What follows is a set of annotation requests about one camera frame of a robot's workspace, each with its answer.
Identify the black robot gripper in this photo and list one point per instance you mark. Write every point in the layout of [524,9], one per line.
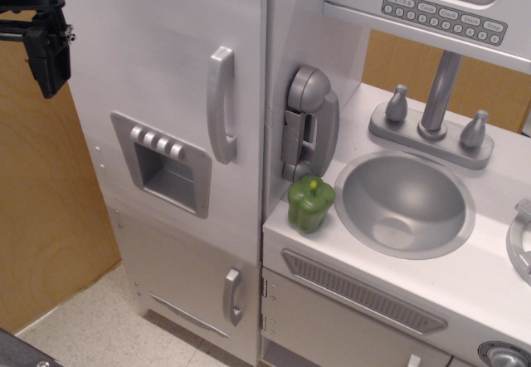
[48,50]

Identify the white fridge door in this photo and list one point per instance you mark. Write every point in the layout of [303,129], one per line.
[148,60]

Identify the silver fridge door handle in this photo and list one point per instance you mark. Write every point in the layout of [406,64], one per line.
[219,78]

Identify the silver ice water dispenser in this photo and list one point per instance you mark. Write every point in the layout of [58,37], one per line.
[164,166]

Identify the brown wooden board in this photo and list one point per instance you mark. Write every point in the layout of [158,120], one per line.
[56,237]

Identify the white lower freezer door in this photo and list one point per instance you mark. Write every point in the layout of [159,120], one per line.
[181,278]

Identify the green toy bell pepper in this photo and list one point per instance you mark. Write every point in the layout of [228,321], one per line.
[309,200]

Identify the black object bottom left corner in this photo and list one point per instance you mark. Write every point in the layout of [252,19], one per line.
[16,352]

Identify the silver oven vent panel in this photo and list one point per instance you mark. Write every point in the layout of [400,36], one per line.
[363,295]

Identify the white oven door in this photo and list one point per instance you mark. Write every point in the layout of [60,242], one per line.
[305,328]

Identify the silver round sink basin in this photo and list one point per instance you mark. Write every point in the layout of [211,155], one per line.
[404,205]

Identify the white toy kitchen cabinet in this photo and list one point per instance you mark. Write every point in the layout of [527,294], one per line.
[482,289]

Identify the silver toy faucet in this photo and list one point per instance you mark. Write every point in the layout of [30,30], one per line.
[428,130]

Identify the white toy microwave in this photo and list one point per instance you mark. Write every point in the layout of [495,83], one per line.
[496,31]

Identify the silver oven knob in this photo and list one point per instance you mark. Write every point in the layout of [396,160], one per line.
[501,354]

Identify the gray toy wall phone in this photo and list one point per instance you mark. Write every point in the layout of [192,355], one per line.
[311,125]

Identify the silver lower freezer handle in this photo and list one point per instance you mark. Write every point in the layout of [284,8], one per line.
[231,284]

